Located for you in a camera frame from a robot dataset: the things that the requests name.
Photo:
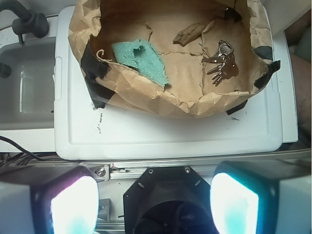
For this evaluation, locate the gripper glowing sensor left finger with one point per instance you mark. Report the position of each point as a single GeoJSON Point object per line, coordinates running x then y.
{"type": "Point", "coordinates": [48, 200]}

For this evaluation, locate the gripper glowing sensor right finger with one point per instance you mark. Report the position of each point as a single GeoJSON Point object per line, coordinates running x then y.
{"type": "Point", "coordinates": [262, 197]}

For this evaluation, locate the silver key bunch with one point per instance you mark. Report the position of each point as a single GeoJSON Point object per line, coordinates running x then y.
{"type": "Point", "coordinates": [226, 64]}

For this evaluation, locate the white plastic tray lid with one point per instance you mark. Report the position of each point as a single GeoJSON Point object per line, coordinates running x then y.
{"type": "Point", "coordinates": [83, 132]}

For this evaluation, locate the teal cloth rag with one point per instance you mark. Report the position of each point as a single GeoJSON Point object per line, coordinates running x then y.
{"type": "Point", "coordinates": [143, 57]}

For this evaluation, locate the brown wood piece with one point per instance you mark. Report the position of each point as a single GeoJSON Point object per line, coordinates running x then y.
{"type": "Point", "coordinates": [189, 34]}

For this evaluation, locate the black clamp knob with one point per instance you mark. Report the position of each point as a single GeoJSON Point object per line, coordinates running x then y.
{"type": "Point", "coordinates": [28, 21]}

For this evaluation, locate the brown paper bag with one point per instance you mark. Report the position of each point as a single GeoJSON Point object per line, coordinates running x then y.
{"type": "Point", "coordinates": [97, 24]}

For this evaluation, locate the silver corner bracket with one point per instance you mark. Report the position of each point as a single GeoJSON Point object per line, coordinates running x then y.
{"type": "Point", "coordinates": [101, 172]}

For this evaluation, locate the black octagonal mount plate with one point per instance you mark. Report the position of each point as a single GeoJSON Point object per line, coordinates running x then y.
{"type": "Point", "coordinates": [168, 200]}

